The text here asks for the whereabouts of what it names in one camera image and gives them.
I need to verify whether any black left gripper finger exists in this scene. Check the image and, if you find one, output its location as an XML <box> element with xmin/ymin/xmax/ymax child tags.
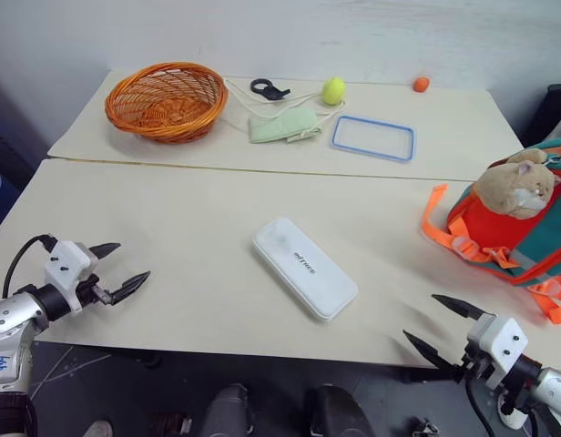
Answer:
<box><xmin>107</xmin><ymin>270</ymin><xmax>152</xmax><ymax>307</ymax></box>
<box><xmin>88</xmin><ymin>242</ymin><xmax>123</xmax><ymax>262</ymax></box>

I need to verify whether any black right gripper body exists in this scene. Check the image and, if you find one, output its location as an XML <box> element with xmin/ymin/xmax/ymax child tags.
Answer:
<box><xmin>456</xmin><ymin>349</ymin><xmax>499</xmax><ymax>389</ymax></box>

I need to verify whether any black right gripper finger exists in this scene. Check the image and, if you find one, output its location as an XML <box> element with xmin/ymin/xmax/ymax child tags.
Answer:
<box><xmin>431</xmin><ymin>293</ymin><xmax>492</xmax><ymax>322</ymax></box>
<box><xmin>402</xmin><ymin>329</ymin><xmax>464</xmax><ymax>381</ymax></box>

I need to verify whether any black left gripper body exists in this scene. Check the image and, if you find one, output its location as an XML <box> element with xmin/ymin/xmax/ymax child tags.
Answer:
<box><xmin>75</xmin><ymin>274</ymin><xmax>116</xmax><ymax>313</ymax></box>

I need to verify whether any orange green plush hamster backpack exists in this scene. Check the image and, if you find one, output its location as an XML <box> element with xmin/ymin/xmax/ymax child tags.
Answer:
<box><xmin>420</xmin><ymin>140</ymin><xmax>561</xmax><ymax>325</ymax></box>

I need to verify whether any white rectangular case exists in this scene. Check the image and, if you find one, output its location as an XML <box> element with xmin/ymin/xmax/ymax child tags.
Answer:
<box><xmin>250</xmin><ymin>217</ymin><xmax>360</xmax><ymax>324</ymax></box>

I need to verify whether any dark rounded shape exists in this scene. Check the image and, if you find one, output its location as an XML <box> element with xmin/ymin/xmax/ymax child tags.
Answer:
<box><xmin>304</xmin><ymin>383</ymin><xmax>378</xmax><ymax>437</ymax></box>
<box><xmin>201</xmin><ymin>382</ymin><xmax>255</xmax><ymax>437</ymax></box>

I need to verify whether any grey shoe tip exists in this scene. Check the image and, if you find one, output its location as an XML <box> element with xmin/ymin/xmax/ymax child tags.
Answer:
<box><xmin>82</xmin><ymin>419</ymin><xmax>114</xmax><ymax>437</ymax></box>

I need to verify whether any orange wicker basket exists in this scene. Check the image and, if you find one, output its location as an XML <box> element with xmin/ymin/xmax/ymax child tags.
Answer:
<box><xmin>104</xmin><ymin>62</ymin><xmax>230</xmax><ymax>145</ymax></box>

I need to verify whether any clear lid with blue rim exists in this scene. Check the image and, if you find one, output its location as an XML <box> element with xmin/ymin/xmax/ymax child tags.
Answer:
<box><xmin>329</xmin><ymin>115</ymin><xmax>417</xmax><ymax>165</ymax></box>

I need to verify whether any black chair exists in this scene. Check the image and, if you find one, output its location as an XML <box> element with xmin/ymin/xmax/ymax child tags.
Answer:
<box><xmin>520</xmin><ymin>83</ymin><xmax>561</xmax><ymax>147</ymax></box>

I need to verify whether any yellow tennis ball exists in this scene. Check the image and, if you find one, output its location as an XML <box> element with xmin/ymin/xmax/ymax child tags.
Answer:
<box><xmin>321</xmin><ymin>76</ymin><xmax>347</xmax><ymax>107</ymax></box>

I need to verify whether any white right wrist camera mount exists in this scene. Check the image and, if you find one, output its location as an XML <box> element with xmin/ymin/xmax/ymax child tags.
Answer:
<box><xmin>465</xmin><ymin>313</ymin><xmax>530</xmax><ymax>389</ymax></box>

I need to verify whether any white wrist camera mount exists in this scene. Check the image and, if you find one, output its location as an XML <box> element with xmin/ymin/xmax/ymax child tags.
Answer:
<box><xmin>43</xmin><ymin>240</ymin><xmax>100</xmax><ymax>315</ymax></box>
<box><xmin>465</xmin><ymin>313</ymin><xmax>530</xmax><ymax>389</ymax></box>

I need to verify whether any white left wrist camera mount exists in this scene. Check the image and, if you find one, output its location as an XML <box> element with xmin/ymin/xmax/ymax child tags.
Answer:
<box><xmin>43</xmin><ymin>240</ymin><xmax>100</xmax><ymax>315</ymax></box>

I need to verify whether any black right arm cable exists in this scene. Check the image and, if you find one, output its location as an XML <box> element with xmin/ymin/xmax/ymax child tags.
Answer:
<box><xmin>464</xmin><ymin>377</ymin><xmax>491</xmax><ymax>437</ymax></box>

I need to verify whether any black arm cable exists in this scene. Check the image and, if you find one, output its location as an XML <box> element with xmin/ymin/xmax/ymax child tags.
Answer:
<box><xmin>2</xmin><ymin>233</ymin><xmax>57</xmax><ymax>298</ymax></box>
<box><xmin>464</xmin><ymin>377</ymin><xmax>491</xmax><ymax>437</ymax></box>

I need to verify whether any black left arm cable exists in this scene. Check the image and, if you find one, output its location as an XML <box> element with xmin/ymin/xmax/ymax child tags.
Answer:
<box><xmin>2</xmin><ymin>233</ymin><xmax>57</xmax><ymax>298</ymax></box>

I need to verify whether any green drawstring cloth pouch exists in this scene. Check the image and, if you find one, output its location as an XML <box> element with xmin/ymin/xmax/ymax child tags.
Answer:
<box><xmin>225</xmin><ymin>78</ymin><xmax>348</xmax><ymax>146</ymax></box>

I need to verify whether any black ring clip tool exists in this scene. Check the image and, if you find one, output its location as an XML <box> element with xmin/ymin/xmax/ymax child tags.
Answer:
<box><xmin>250</xmin><ymin>77</ymin><xmax>292</xmax><ymax>102</ymax></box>

